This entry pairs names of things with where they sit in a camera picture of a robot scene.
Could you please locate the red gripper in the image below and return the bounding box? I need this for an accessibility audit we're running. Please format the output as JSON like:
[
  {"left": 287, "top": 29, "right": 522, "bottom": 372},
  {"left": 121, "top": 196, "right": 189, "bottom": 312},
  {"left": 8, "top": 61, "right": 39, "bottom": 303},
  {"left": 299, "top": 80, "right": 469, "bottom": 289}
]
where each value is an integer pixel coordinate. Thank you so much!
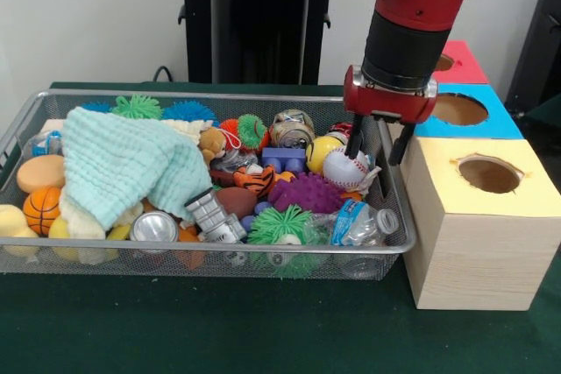
[{"left": 343, "top": 64, "right": 438, "bottom": 166}]

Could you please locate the mint green knitted cloth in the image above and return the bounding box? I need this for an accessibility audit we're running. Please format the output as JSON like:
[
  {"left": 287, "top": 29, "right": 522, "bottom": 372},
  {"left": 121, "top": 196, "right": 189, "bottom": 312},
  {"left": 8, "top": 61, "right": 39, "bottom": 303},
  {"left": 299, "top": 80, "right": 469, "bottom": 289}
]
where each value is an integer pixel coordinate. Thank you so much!
[{"left": 61, "top": 107, "right": 214, "bottom": 231}]

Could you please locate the clear shallow bin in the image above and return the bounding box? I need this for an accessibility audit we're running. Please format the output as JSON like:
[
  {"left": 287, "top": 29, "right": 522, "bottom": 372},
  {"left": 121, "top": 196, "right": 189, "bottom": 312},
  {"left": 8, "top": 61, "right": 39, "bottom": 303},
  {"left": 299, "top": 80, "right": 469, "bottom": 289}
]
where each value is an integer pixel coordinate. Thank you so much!
[{"left": 0, "top": 88, "right": 420, "bottom": 281}]

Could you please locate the white baseball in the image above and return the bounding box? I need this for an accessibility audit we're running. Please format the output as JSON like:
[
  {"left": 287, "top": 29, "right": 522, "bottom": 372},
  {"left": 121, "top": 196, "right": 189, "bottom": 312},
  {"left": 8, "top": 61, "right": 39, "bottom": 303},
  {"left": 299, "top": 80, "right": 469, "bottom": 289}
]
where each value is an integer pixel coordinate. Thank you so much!
[{"left": 323, "top": 146, "right": 373, "bottom": 193}]

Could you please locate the crushed plastic water bottle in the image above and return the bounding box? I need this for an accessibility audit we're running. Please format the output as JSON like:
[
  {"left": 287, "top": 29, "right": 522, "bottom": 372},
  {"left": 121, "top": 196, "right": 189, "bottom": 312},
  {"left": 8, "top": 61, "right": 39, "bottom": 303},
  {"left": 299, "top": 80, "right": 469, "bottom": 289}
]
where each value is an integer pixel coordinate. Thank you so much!
[{"left": 333, "top": 199, "right": 401, "bottom": 248}]

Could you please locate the purple spiky ball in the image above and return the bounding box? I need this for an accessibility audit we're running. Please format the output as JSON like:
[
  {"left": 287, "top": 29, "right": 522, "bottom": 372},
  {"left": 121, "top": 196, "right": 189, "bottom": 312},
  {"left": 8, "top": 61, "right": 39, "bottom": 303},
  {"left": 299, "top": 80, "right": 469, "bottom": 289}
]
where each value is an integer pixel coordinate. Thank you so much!
[{"left": 267, "top": 172, "right": 347, "bottom": 215}]

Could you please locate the green spiky ball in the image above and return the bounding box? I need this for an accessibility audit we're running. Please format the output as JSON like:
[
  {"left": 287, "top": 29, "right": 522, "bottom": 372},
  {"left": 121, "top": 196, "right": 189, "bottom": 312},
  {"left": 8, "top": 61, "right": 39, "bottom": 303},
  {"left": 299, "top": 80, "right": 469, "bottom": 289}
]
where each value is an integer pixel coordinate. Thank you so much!
[{"left": 248, "top": 204, "right": 315, "bottom": 280}]

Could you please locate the large blue spiky ball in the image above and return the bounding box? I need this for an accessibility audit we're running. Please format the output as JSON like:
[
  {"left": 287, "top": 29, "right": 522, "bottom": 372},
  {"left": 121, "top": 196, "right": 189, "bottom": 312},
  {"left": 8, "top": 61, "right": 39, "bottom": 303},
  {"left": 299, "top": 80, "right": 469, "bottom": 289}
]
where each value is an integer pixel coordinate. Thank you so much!
[{"left": 162, "top": 99, "right": 217, "bottom": 123}]

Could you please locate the green fuzzy monster toy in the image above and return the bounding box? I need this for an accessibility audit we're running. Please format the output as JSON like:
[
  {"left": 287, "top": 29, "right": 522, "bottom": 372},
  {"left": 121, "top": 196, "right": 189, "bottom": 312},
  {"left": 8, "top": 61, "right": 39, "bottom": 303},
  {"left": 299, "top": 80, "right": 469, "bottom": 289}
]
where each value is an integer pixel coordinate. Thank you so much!
[{"left": 111, "top": 94, "right": 164, "bottom": 121}]

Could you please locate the dark green table cloth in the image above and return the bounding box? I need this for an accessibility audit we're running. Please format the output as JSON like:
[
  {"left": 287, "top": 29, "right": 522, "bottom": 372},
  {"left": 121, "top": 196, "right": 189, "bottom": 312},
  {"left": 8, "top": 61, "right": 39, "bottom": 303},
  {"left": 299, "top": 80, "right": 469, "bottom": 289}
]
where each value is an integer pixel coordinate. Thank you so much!
[{"left": 0, "top": 81, "right": 561, "bottom": 374}]

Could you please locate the pale orange round sponge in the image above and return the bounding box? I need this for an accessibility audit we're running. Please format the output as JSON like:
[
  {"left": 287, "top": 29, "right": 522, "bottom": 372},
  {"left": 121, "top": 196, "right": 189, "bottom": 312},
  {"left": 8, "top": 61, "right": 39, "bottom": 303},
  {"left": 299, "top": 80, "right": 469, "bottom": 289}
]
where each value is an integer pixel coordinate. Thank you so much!
[{"left": 16, "top": 155, "right": 67, "bottom": 195}]

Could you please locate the small orange basketball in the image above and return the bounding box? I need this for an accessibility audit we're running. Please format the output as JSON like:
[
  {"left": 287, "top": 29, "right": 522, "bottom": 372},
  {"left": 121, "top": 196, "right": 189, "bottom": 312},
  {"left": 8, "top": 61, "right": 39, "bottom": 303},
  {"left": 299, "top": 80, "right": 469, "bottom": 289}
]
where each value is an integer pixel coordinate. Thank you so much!
[{"left": 23, "top": 187, "right": 63, "bottom": 236}]

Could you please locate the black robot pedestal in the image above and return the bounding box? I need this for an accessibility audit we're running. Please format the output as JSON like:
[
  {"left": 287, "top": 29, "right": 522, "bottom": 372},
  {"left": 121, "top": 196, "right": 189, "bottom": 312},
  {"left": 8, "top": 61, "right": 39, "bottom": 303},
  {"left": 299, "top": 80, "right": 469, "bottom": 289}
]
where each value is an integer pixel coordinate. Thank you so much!
[{"left": 169, "top": 0, "right": 353, "bottom": 86}]

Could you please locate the black cable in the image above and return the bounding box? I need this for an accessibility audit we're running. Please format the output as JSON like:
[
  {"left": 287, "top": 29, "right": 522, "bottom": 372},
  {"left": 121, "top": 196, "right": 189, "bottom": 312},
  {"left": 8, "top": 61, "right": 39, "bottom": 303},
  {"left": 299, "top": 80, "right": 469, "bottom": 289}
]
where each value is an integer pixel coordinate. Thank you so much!
[{"left": 153, "top": 65, "right": 176, "bottom": 84}]

